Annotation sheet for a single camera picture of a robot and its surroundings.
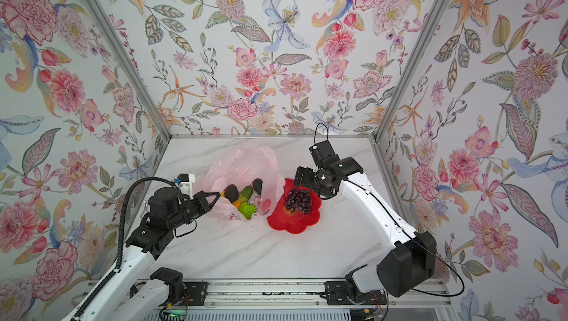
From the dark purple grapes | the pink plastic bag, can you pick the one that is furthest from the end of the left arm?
the dark purple grapes

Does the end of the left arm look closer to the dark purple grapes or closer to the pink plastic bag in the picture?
the pink plastic bag

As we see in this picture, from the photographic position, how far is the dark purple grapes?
3.02 feet
